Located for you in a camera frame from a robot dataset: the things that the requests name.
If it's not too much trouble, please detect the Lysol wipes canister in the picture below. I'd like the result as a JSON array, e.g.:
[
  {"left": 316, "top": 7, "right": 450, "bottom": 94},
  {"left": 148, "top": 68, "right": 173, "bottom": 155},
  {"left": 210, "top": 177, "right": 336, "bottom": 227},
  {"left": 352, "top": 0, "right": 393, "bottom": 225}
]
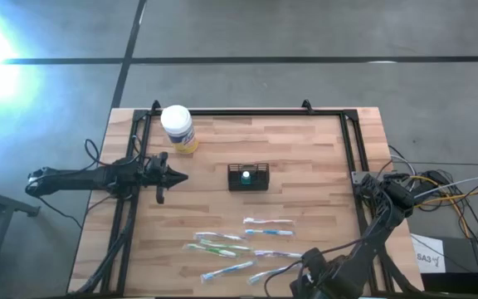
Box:
[{"left": 159, "top": 104, "right": 200, "bottom": 155}]

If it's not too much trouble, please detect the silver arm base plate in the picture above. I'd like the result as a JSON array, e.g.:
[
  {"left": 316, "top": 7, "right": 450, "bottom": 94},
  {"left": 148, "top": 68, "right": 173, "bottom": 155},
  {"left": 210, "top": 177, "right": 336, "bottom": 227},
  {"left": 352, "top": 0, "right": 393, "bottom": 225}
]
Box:
[{"left": 350, "top": 170, "right": 371, "bottom": 186}]

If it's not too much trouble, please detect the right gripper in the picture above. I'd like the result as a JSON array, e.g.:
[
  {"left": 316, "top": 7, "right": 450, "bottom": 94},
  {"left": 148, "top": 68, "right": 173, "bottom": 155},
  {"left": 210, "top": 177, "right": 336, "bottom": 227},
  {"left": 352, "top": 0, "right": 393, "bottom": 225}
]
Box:
[{"left": 290, "top": 248, "right": 348, "bottom": 299}]

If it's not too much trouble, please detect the blue toothbrush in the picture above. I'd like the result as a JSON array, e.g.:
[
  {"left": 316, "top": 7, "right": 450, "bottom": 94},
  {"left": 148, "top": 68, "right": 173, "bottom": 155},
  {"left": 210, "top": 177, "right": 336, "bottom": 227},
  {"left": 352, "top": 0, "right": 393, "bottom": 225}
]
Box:
[
  {"left": 246, "top": 262, "right": 305, "bottom": 287},
  {"left": 244, "top": 228, "right": 295, "bottom": 238},
  {"left": 199, "top": 260, "right": 257, "bottom": 284}
]

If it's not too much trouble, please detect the white paper label SA3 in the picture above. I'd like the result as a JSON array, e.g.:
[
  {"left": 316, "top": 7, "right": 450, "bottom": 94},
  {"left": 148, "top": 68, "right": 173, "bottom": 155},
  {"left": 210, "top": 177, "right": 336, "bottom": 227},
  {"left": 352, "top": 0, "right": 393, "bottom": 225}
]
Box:
[{"left": 410, "top": 233, "right": 446, "bottom": 274}]

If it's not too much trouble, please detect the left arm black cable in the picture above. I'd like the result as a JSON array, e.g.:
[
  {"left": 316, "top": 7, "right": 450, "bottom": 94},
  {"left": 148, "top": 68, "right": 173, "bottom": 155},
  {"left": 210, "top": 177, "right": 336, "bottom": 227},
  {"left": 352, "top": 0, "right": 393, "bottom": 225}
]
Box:
[{"left": 83, "top": 138, "right": 103, "bottom": 167}]

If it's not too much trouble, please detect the black aluminium rig frame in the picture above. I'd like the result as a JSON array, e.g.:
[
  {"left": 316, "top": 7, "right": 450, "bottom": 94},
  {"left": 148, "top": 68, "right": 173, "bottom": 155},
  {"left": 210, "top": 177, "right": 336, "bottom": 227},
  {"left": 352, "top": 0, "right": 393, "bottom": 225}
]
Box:
[{"left": 75, "top": 108, "right": 421, "bottom": 298}]

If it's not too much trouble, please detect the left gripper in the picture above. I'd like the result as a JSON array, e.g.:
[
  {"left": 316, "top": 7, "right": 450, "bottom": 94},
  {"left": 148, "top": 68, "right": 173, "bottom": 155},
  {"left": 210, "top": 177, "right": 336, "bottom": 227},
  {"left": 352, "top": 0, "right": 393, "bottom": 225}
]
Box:
[{"left": 144, "top": 151, "right": 189, "bottom": 204}]

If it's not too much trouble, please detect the white cable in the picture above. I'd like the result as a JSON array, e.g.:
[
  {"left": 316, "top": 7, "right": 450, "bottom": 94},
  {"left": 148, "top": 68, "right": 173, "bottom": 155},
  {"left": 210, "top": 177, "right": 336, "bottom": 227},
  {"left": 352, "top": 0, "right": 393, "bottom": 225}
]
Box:
[{"left": 412, "top": 175, "right": 478, "bottom": 199}]

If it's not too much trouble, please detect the black wire caddy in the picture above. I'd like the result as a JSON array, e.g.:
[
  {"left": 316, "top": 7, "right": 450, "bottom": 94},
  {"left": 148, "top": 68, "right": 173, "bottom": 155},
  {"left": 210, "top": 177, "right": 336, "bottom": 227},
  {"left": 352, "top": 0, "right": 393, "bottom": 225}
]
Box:
[{"left": 227, "top": 163, "right": 271, "bottom": 192}]

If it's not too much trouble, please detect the black floor box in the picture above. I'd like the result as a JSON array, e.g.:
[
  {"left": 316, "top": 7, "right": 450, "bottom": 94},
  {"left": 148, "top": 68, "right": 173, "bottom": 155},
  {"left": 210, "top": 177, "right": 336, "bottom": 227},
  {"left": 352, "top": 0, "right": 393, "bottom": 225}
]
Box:
[{"left": 420, "top": 236, "right": 478, "bottom": 297}]

